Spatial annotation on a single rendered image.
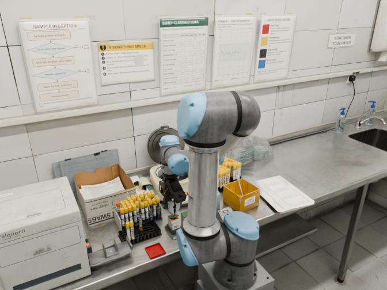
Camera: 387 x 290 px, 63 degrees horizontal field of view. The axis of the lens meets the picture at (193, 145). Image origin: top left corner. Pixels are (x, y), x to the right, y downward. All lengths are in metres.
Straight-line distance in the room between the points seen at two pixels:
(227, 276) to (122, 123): 1.01
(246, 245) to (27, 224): 0.70
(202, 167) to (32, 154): 1.08
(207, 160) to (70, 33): 0.99
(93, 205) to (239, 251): 0.75
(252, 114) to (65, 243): 0.78
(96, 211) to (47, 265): 0.38
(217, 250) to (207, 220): 0.11
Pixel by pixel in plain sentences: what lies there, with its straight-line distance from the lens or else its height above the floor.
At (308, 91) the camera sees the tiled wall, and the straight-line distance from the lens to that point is 2.53.
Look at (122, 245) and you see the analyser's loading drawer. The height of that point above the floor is 0.92.
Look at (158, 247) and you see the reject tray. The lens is 1.41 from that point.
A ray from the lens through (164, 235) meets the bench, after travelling 1.47.
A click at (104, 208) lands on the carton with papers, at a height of 0.95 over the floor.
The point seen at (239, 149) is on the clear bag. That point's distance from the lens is 1.99.
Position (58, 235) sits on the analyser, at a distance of 1.21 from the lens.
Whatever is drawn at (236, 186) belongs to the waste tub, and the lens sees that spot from 1.69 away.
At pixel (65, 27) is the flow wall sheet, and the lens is 1.61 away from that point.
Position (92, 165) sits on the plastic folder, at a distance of 1.79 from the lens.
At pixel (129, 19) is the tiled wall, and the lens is 1.70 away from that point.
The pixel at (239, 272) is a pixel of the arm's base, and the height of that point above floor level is 1.02.
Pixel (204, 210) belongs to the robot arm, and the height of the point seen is 1.27.
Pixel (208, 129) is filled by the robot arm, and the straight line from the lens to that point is 0.80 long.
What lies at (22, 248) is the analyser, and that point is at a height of 1.09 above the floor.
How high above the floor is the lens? 1.81
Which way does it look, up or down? 24 degrees down
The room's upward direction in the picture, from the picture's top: straight up
